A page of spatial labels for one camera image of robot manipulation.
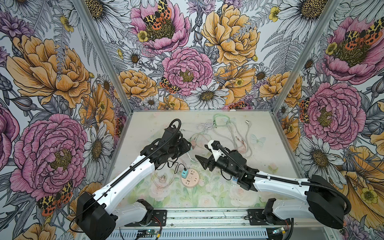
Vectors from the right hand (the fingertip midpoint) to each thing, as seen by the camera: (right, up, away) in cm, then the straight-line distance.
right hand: (201, 154), depth 75 cm
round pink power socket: (-5, -16, +10) cm, 19 cm away
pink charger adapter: (-4, +2, +26) cm, 27 cm away
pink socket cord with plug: (-22, -16, +10) cm, 29 cm away
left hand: (-7, +2, +2) cm, 7 cm away
